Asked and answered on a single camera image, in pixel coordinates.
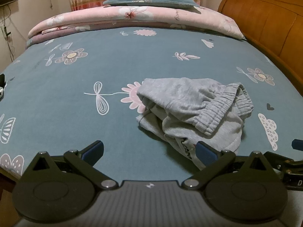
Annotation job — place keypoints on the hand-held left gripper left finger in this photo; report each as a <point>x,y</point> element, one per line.
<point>94,150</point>

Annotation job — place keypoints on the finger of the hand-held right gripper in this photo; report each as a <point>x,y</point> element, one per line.
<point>297,144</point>
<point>284,160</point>

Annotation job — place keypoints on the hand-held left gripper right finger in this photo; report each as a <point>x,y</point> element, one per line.
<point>206,155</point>

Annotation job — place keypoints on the grey sweatpants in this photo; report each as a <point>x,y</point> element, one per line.
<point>180,94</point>

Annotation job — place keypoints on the black and white clothes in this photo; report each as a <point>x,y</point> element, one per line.
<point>1,79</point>

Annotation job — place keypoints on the bed with teal floral sheet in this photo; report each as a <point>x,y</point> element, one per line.
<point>118,59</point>

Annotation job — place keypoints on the wooden headboard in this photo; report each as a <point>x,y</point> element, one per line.
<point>267,23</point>

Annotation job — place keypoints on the pink floral folded quilt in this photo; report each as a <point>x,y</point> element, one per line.
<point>142,16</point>

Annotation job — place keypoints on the wooden bed frame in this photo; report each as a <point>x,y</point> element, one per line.
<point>4,183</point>

